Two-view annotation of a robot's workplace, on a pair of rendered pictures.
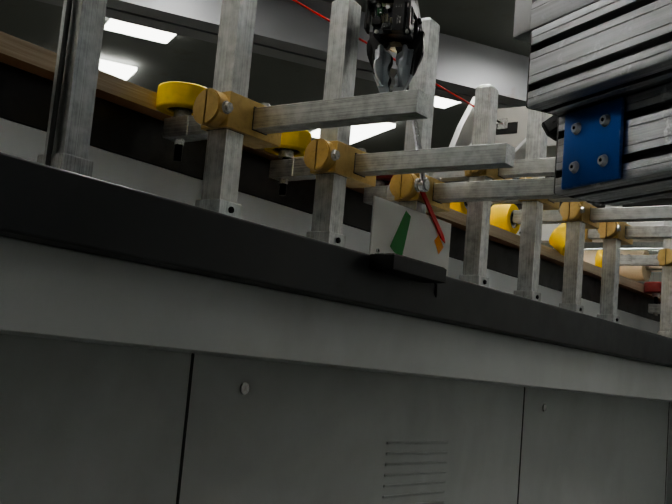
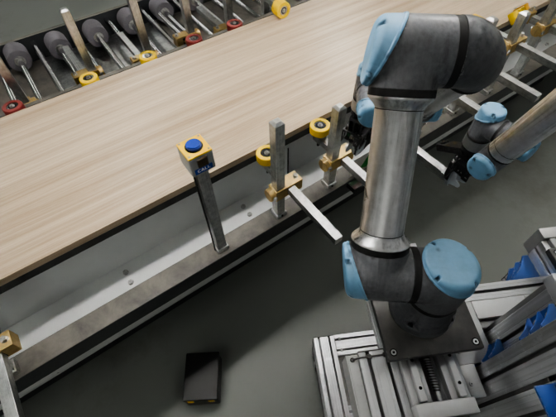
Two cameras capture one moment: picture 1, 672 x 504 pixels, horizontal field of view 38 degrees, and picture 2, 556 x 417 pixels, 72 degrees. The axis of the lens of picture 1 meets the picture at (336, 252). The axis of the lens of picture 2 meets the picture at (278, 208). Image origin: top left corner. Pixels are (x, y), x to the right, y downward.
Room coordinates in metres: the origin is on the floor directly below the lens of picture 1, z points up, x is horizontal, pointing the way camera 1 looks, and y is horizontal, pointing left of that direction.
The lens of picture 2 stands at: (0.51, -0.13, 1.93)
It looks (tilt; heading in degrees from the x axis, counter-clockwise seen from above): 55 degrees down; 20
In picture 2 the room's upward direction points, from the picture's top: 1 degrees counter-clockwise
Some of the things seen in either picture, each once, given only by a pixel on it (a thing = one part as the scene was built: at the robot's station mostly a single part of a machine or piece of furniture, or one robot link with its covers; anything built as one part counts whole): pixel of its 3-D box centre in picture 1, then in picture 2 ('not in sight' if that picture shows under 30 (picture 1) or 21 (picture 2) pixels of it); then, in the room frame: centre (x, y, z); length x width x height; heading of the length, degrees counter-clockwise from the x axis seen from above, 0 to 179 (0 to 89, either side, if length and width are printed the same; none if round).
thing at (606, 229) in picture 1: (615, 231); (544, 26); (2.54, -0.73, 0.94); 0.13 x 0.06 x 0.05; 144
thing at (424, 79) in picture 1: (417, 147); not in sight; (1.71, -0.13, 0.92); 0.03 x 0.03 x 0.48; 54
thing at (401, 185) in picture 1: (419, 191); not in sight; (1.73, -0.14, 0.84); 0.13 x 0.06 x 0.05; 144
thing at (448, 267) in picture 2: not in sight; (440, 275); (0.93, -0.32, 1.20); 0.13 x 0.12 x 0.14; 104
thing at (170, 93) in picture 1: (181, 123); (267, 161); (1.42, 0.24, 0.85); 0.08 x 0.08 x 0.11
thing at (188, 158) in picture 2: not in sight; (196, 156); (1.10, 0.32, 1.18); 0.07 x 0.07 x 0.08; 54
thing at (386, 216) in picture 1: (413, 238); (374, 155); (1.67, -0.13, 0.75); 0.26 x 0.01 x 0.10; 144
